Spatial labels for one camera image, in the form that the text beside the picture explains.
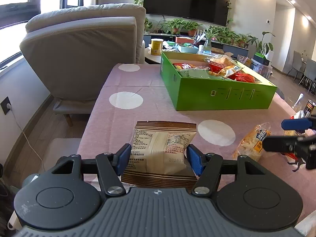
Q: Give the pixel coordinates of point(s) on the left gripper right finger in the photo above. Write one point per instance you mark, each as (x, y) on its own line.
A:
(207, 168)

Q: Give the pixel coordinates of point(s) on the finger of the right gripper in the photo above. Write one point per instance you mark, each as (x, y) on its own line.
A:
(299, 124)
(288, 144)

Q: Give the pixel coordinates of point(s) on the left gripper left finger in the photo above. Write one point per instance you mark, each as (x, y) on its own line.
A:
(110, 168)

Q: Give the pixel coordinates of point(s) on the small red white snack packet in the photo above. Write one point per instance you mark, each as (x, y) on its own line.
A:
(294, 161)

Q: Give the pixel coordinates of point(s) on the orange bread packet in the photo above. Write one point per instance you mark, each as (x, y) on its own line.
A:
(251, 144)

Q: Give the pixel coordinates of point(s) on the brown beige snack bag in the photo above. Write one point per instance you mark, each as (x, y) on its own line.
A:
(158, 155)

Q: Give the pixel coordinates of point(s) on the shiny red snack bag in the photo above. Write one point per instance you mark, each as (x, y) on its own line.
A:
(242, 77)

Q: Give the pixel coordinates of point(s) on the pale green snack bag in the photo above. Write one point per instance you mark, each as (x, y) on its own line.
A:
(198, 74)

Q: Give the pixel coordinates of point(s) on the red yellow snack bag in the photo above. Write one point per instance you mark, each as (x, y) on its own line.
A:
(222, 70)

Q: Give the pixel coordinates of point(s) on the black yellow drink can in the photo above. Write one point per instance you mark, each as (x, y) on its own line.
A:
(310, 105)

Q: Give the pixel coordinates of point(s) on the grey dining chair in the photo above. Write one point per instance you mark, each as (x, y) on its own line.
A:
(297, 65)

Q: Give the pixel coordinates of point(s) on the pink polka dot tablecloth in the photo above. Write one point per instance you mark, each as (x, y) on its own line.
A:
(134, 93)

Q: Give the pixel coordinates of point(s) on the green cardboard box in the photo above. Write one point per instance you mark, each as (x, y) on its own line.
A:
(215, 93)

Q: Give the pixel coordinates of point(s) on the glass vase with plant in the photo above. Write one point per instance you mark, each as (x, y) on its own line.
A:
(208, 33)

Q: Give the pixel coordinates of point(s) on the light blue snack bowl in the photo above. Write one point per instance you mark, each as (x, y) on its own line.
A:
(191, 49)

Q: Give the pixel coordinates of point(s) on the beige sofa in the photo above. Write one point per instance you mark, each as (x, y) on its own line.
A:
(73, 51)

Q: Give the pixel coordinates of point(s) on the white round coffee table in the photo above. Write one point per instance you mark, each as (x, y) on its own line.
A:
(151, 59)

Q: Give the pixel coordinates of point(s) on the yellow canister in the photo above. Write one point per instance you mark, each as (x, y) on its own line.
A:
(156, 46)

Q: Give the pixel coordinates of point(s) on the wall power socket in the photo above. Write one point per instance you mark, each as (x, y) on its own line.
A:
(6, 105)

